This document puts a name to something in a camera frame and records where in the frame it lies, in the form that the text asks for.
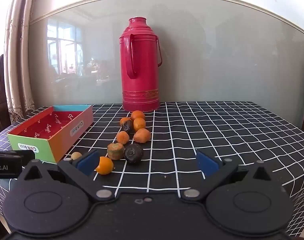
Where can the large dark rotten fruit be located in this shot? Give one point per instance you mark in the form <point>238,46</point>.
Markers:
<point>133,153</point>

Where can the small dark rotten fruit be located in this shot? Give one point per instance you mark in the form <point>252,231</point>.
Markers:
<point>127,126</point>

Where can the beige lace curtain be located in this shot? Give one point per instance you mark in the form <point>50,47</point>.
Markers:
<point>19,55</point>

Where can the black white grid tablecloth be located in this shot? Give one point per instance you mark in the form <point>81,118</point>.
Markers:
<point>217,130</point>

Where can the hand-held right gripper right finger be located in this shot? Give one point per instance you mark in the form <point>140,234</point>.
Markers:
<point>206,163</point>

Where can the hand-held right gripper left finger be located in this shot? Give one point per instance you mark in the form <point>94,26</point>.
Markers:
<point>88,162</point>

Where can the red metal thermos flask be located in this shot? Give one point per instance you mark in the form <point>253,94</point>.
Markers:
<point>139,67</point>

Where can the greenish mouldy tangerine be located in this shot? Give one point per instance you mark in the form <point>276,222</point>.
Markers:
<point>115,151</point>

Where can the small beige round fruit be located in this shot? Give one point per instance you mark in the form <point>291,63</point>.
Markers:
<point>75,155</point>

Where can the colourful cardboard box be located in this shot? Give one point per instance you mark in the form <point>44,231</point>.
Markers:
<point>59,140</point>

